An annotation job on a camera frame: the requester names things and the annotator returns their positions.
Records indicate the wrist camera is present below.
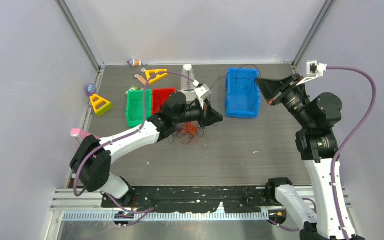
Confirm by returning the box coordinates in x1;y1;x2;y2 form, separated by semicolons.
192;79;212;110
297;60;328;86

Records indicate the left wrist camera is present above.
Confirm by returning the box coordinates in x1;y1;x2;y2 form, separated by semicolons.
192;79;212;110

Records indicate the white metronome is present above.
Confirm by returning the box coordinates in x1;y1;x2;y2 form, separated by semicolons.
179;64;197;104

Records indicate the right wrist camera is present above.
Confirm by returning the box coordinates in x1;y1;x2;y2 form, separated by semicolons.
297;60;328;86

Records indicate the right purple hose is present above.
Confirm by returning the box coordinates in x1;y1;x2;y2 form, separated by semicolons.
266;66;378;240

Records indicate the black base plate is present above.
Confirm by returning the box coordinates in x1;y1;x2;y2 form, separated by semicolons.
101;185;283;214

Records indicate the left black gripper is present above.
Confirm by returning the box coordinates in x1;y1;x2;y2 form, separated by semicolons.
174;98;223;130

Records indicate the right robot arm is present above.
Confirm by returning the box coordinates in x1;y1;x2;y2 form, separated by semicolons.
255;74;359;240

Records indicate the green plastic bin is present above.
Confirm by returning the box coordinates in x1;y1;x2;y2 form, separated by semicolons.
125;89;152;128

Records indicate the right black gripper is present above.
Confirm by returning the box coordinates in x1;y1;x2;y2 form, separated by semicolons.
254;72;313;127

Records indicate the small figurine toy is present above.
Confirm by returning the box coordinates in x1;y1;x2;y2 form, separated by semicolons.
126;58;143;67

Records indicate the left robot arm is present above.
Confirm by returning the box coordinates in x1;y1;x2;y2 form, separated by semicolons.
69;92;224;207

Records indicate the yellow triangle toy left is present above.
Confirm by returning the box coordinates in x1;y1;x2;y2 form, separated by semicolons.
89;93;114;117

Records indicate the purple round toy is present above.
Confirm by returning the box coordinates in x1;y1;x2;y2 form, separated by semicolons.
86;83;97;97

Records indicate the aluminium rail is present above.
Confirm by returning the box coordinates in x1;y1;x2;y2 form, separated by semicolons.
50;189;285;222

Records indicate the yellow triangle toy rear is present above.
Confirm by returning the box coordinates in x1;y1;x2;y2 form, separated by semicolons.
145;68;168;85

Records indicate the blue plastic bin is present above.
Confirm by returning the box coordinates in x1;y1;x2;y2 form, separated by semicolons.
225;67;261;119

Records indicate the purple hose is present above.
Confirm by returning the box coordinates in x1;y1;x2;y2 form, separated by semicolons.
266;66;378;240
72;70;200;227

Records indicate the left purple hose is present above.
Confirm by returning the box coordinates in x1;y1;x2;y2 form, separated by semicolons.
72;70;200;227

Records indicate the green toy block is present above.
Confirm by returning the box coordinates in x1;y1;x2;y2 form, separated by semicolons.
124;86;140;96

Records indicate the yellow triangle toy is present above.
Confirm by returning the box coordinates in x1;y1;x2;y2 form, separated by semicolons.
89;93;114;117
145;68;168;85

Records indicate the pink metronome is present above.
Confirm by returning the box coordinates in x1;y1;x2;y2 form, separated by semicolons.
70;128;100;145

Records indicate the tan wooden strip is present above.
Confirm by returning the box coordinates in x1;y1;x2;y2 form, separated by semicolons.
133;73;148;86

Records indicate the red plastic bin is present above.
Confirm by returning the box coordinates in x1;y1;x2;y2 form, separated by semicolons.
151;87;176;115

